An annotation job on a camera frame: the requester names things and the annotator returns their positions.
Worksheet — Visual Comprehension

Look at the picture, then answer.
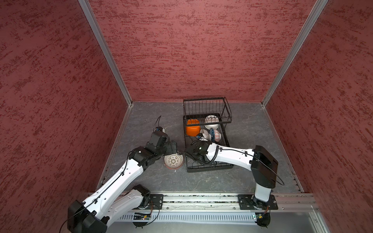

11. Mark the orange bowl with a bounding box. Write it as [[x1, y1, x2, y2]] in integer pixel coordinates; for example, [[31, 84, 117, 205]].
[[186, 119, 201, 137]]

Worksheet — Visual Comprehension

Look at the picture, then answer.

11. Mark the blue patterned bowl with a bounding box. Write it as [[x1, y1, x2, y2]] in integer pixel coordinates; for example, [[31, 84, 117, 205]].
[[208, 128, 221, 143]]

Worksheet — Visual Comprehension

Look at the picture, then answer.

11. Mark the white bowl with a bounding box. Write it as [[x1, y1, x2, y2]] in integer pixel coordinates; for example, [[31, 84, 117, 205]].
[[204, 115, 220, 130]]

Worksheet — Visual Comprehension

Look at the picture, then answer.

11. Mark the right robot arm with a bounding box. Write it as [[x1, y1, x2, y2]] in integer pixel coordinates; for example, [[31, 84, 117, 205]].
[[182, 140, 284, 211]]

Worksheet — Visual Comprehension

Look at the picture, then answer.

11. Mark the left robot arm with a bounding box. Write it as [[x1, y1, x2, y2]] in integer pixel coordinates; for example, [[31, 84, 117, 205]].
[[67, 131, 177, 233]]

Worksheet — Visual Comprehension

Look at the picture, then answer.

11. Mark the left aluminium corner profile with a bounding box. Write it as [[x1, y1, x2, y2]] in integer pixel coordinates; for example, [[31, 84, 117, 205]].
[[78, 0, 133, 108]]

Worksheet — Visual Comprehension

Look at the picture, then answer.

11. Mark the aluminium corner profile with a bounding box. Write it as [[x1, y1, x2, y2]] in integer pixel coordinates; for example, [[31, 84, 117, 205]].
[[78, 0, 133, 108], [261, 0, 328, 109]]

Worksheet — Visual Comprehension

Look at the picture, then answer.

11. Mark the right aluminium corner profile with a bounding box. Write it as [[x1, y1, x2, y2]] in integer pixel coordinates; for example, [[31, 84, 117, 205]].
[[261, 0, 328, 109]]

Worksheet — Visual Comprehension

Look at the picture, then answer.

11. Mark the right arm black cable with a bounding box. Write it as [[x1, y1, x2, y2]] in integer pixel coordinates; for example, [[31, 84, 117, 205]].
[[177, 139, 220, 167]]

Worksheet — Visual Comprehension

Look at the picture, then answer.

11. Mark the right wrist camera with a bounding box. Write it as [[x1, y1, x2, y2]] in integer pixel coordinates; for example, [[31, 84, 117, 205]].
[[196, 133, 209, 141]]

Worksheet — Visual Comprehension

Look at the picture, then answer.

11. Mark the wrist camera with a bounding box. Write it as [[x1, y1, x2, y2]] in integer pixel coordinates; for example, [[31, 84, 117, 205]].
[[196, 133, 209, 141], [154, 126, 165, 133]]

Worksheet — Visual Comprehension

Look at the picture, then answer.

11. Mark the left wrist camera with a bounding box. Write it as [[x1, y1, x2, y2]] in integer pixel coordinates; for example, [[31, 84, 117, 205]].
[[154, 126, 165, 133]]

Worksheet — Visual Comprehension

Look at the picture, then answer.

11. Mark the black wire dish rack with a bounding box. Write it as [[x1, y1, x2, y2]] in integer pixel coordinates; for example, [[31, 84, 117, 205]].
[[183, 97, 234, 173]]

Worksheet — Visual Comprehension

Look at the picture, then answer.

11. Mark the aluminium mounting rail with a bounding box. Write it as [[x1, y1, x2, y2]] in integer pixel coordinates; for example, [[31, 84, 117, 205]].
[[155, 192, 320, 212]]

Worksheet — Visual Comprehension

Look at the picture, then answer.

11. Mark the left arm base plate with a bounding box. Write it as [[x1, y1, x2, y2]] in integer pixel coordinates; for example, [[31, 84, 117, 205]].
[[143, 194, 164, 210]]

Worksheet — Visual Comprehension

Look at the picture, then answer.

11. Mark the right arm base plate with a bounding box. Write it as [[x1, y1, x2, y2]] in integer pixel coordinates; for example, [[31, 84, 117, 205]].
[[238, 194, 278, 211]]

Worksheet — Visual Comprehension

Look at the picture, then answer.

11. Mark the perforated cable duct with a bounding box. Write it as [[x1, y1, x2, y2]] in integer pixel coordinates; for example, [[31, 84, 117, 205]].
[[117, 212, 257, 224]]

